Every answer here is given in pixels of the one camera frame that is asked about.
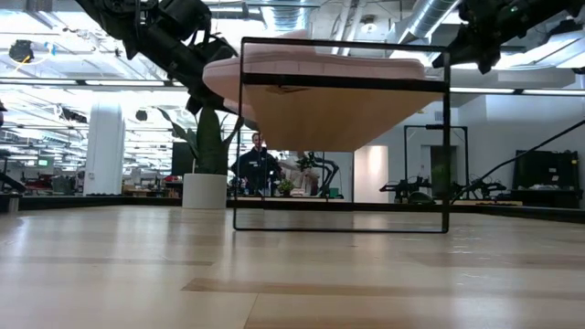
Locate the background green plant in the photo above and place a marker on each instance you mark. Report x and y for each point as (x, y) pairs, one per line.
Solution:
(439, 176)

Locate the green lit sign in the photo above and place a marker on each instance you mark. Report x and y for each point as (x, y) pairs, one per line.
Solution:
(43, 162)

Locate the black background cabinet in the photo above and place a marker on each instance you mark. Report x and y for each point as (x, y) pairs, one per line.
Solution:
(546, 169)

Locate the small background potted plant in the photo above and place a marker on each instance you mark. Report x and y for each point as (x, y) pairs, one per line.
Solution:
(285, 187)

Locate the small grey metal post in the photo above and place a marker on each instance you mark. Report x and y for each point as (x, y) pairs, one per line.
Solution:
(13, 203)

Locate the background black rig frame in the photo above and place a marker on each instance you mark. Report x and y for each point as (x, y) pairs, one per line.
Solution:
(436, 127)

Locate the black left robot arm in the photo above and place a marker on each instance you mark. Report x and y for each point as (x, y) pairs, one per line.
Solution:
(119, 18)

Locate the white round column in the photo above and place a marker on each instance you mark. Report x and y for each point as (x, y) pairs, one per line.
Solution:
(105, 151)

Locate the wooden shelf black metal frame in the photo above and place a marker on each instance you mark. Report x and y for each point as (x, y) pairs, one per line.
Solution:
(329, 119)

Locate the person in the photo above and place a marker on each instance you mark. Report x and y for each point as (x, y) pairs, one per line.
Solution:
(301, 176)
(256, 169)

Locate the large silver ventilation duct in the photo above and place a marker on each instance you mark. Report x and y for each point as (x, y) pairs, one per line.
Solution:
(427, 18)

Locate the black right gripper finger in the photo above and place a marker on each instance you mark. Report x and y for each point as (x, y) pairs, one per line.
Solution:
(452, 50)
(486, 61)

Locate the snake plant in white pot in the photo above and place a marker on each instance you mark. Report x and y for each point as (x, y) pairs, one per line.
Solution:
(205, 151)

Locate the black background screen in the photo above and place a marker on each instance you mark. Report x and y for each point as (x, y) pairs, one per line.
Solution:
(182, 159)

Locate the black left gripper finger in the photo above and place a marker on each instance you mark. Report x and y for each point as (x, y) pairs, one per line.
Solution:
(205, 98)

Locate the background black robot arm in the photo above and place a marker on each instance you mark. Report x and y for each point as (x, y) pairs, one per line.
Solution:
(404, 187)
(484, 187)
(326, 171)

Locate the corrugated silver ventilation duct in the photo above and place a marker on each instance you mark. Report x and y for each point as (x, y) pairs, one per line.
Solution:
(288, 18)

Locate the small black ceiling sphere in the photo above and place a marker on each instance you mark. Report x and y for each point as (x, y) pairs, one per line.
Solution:
(141, 115)

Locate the black aluminium table frame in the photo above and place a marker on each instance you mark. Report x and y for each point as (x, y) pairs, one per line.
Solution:
(114, 201)

